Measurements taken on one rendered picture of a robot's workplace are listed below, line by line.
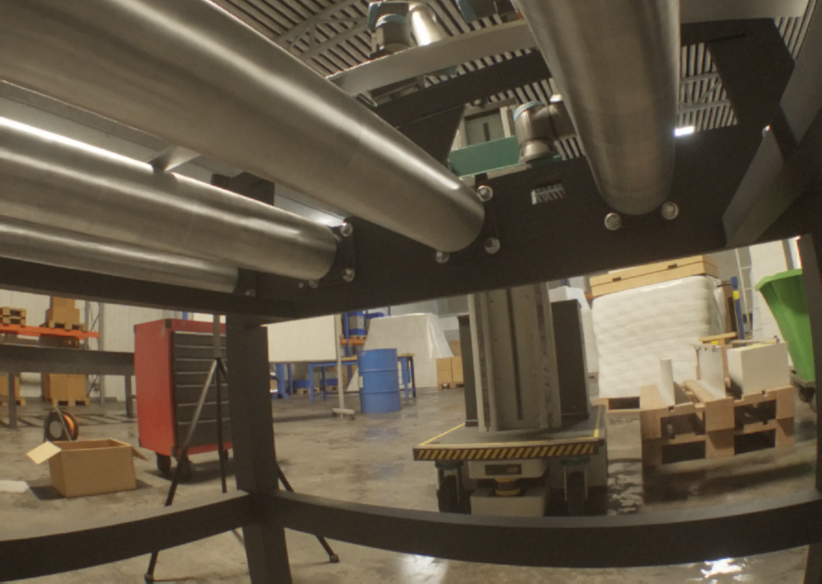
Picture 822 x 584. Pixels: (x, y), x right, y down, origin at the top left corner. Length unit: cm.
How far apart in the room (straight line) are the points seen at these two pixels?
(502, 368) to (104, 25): 180
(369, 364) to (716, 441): 477
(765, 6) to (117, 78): 55
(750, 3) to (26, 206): 78
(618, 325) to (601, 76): 385
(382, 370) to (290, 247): 540
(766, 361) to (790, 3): 202
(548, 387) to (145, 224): 156
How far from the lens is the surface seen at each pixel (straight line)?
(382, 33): 122
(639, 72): 33
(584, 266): 72
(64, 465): 248
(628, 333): 410
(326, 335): 565
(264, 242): 72
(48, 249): 86
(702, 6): 48
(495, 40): 45
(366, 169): 45
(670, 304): 393
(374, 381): 612
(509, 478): 161
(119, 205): 59
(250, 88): 35
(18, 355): 536
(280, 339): 542
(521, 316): 188
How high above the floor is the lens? 63
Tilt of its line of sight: 11 degrees up
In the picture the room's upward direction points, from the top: 4 degrees counter-clockwise
